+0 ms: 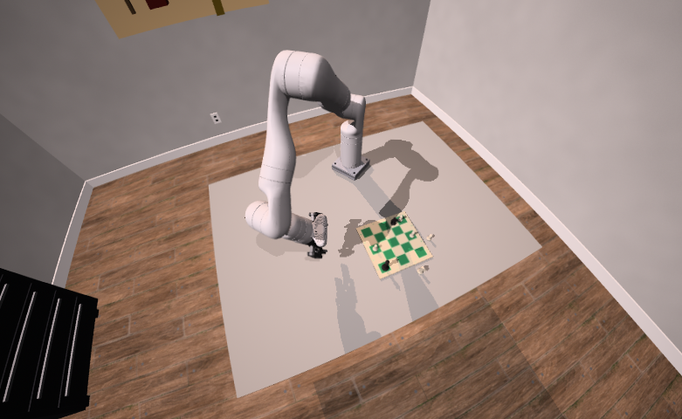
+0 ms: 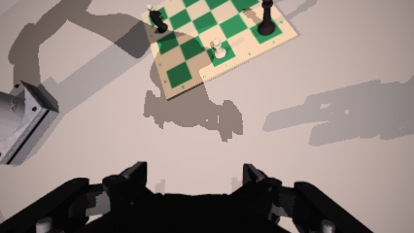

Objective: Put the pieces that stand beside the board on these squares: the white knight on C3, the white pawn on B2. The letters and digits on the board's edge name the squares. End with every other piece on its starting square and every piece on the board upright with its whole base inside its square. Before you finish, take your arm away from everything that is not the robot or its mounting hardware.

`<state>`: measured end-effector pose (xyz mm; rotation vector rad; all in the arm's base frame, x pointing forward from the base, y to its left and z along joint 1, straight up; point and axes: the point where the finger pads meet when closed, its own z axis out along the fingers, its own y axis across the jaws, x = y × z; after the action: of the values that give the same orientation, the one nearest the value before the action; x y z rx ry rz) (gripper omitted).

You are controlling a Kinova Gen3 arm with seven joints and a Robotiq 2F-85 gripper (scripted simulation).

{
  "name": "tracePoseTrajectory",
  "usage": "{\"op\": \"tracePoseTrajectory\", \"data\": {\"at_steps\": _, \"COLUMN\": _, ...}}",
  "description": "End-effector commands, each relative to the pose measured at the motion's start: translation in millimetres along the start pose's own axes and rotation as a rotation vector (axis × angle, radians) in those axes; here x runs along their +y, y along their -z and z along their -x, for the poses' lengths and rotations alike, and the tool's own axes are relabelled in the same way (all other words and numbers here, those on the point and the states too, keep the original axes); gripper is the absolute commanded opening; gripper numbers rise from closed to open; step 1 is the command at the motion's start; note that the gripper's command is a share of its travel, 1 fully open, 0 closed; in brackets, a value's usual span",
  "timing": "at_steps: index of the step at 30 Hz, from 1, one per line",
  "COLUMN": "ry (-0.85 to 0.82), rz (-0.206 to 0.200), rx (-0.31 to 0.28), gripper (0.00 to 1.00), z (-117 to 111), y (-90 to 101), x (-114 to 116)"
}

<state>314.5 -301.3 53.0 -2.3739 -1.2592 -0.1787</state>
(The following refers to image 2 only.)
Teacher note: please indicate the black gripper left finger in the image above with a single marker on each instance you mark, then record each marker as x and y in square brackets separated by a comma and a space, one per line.
[69, 206]

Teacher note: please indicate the green and cream chessboard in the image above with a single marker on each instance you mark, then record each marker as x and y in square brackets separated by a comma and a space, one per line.
[185, 54]

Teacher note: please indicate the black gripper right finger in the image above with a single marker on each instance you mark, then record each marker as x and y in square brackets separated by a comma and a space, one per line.
[310, 209]

